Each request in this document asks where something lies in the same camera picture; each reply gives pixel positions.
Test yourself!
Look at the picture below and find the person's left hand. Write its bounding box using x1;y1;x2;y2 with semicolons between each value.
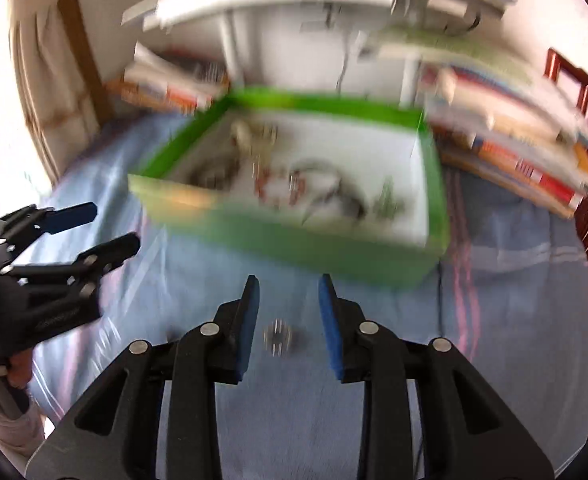
0;346;35;391

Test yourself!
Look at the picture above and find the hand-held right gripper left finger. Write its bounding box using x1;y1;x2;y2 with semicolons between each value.
26;275;261;480

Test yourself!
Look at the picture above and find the beige and brown bead bracelet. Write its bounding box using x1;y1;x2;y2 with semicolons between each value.
229;120;281;157

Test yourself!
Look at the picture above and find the red bead bracelet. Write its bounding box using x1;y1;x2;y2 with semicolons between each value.
254;170;307;209

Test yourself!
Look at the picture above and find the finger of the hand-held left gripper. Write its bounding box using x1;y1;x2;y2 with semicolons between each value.
0;202;98;249
4;232;141;311

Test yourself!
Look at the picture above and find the small stack of books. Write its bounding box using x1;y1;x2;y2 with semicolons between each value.
106;42;232;113

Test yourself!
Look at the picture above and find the grey hanging cable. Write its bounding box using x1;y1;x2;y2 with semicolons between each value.
336;30;355;93

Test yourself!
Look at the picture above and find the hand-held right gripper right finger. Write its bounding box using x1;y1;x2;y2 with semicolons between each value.
318;274;557;480

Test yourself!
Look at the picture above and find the green cardboard box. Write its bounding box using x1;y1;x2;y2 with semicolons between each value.
128;87;450;288

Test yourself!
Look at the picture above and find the green pendant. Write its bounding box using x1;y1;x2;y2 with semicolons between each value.
371;177;405;221

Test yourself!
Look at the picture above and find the black and white bangle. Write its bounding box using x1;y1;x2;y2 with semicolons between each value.
291;157;369;223

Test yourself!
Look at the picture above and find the beige curtain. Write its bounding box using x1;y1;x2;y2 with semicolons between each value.
6;0;115;186

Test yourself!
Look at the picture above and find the small silver ring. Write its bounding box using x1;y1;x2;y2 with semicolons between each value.
264;320;295;357

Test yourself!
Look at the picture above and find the tall stack of books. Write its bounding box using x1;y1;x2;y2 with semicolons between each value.
374;27;588;218

